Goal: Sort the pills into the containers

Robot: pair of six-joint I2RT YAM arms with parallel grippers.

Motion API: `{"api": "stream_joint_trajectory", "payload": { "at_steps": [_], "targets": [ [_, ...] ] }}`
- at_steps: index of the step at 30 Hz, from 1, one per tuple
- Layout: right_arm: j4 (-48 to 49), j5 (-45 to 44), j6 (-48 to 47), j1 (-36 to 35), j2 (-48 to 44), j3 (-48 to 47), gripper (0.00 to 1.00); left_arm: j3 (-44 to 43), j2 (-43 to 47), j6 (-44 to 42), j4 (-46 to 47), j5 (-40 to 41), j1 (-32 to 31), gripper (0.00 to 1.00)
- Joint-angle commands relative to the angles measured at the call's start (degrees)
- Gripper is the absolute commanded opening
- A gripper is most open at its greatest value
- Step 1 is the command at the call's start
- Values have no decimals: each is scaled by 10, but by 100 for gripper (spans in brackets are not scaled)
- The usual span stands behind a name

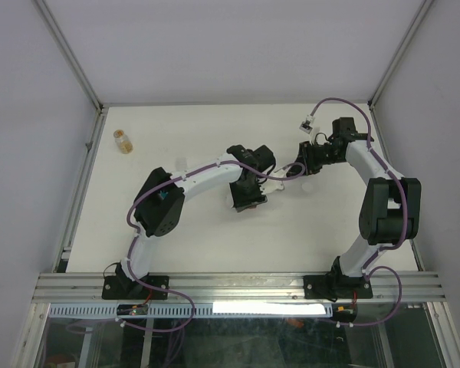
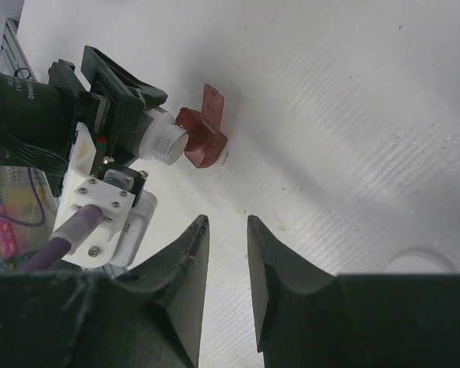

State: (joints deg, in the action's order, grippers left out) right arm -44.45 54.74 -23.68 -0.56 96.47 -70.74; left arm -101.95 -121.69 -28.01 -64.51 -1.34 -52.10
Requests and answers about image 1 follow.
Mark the aluminium frame post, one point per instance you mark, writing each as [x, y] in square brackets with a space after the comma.
[67, 52]
[400, 51]

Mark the grey slotted cable duct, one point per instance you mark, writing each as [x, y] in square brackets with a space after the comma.
[183, 311]

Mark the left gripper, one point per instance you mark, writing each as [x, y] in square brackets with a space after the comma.
[242, 202]

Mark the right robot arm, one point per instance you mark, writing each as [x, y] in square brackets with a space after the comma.
[389, 214]

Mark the clear plastic pill box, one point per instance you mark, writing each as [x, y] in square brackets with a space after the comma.
[181, 163]

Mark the aluminium frame post right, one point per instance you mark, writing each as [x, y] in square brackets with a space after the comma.
[400, 51]

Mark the white pill bottle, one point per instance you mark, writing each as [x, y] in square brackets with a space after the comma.
[229, 201]

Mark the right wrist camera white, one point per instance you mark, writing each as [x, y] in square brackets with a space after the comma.
[309, 126]

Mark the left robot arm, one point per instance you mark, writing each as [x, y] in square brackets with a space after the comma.
[157, 208]

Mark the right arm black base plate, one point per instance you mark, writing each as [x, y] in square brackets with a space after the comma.
[332, 288]

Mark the teal pill box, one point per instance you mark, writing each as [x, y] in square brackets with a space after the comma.
[162, 195]

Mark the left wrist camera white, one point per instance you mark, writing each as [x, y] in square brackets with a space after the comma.
[271, 186]

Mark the aluminium frame post left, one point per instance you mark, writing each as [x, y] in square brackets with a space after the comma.
[67, 52]

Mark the small glass vial orange pills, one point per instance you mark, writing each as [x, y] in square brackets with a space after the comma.
[123, 142]

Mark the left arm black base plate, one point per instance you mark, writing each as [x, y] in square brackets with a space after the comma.
[119, 287]

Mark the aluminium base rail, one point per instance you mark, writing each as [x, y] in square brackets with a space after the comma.
[408, 286]

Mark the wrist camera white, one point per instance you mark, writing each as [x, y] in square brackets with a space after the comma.
[309, 126]
[271, 186]

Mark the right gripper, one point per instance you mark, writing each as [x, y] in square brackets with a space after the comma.
[306, 156]

